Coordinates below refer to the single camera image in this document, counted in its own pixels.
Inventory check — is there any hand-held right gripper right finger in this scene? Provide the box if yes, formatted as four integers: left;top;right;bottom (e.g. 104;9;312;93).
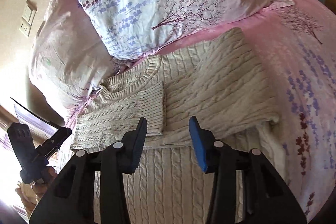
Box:
189;116;307;224

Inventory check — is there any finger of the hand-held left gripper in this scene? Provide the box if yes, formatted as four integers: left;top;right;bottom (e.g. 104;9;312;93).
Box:
10;97;60;128
39;127;72;159

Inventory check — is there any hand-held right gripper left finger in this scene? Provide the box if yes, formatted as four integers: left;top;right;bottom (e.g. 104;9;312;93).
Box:
29;117;147;224

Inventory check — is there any cream cable-knit sweater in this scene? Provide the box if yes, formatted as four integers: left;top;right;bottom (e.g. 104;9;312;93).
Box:
56;27;288;224

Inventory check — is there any person's left hand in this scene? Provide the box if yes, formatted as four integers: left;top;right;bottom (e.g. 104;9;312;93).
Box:
33;166;57;202

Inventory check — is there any pale pink floral pillow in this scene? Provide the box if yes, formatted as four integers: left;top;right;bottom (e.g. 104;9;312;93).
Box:
28;0;118;122

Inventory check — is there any pink floral bed cover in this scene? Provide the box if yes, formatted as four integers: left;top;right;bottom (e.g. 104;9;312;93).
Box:
63;0;336;223

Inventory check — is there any white wall socket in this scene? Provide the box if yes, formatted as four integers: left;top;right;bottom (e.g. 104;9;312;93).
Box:
19;17;33;37

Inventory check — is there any white wall switch plate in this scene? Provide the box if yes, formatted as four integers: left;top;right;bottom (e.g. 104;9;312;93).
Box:
21;0;37;21

